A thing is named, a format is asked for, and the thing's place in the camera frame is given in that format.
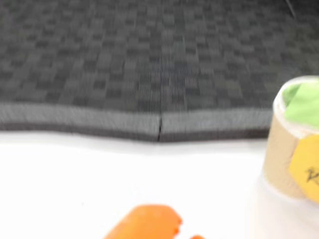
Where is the green paper wad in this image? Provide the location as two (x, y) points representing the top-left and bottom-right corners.
(283, 81), (319, 123)

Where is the short grey foam border strip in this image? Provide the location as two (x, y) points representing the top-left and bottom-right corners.
(159, 107), (274, 143)

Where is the paper cup green bin tag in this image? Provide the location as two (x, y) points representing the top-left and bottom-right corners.
(262, 76), (319, 200)

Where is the yellow welcome sign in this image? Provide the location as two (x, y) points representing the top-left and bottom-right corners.
(288, 135), (319, 204)

